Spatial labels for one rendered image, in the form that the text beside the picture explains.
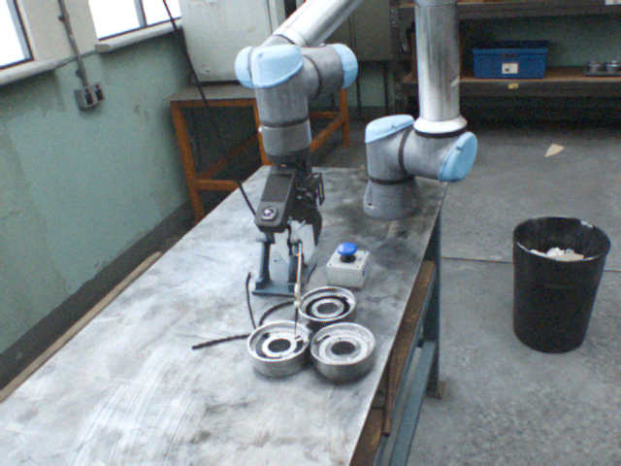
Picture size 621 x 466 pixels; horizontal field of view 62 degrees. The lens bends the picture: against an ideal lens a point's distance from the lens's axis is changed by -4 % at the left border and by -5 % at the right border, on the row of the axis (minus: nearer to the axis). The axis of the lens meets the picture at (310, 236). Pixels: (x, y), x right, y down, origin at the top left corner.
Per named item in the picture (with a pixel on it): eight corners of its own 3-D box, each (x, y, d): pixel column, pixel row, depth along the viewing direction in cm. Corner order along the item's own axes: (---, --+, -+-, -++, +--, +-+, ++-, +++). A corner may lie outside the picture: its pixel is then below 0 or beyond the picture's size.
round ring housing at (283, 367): (325, 359, 90) (322, 340, 88) (273, 389, 85) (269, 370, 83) (289, 331, 98) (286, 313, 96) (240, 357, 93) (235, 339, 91)
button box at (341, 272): (362, 288, 107) (360, 267, 105) (328, 284, 110) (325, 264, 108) (372, 267, 114) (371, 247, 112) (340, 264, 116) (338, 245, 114)
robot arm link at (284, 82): (315, 43, 79) (275, 53, 73) (322, 115, 84) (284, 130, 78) (277, 42, 83) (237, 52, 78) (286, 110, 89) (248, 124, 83)
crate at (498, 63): (546, 69, 405) (548, 40, 395) (545, 80, 375) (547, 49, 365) (478, 69, 426) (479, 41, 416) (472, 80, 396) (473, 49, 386)
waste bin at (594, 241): (597, 365, 188) (616, 264, 168) (502, 353, 200) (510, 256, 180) (589, 310, 216) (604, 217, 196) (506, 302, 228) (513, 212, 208)
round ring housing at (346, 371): (389, 360, 88) (388, 341, 86) (343, 393, 82) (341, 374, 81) (345, 333, 95) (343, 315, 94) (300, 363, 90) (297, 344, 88)
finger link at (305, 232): (331, 253, 97) (321, 207, 92) (322, 272, 92) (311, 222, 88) (314, 254, 98) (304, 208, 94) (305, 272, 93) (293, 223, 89)
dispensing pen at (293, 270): (282, 333, 90) (290, 233, 92) (291, 332, 94) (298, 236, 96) (295, 335, 90) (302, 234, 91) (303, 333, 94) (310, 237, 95)
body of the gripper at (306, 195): (327, 204, 94) (319, 137, 88) (312, 226, 87) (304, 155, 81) (285, 202, 96) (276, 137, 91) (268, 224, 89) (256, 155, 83)
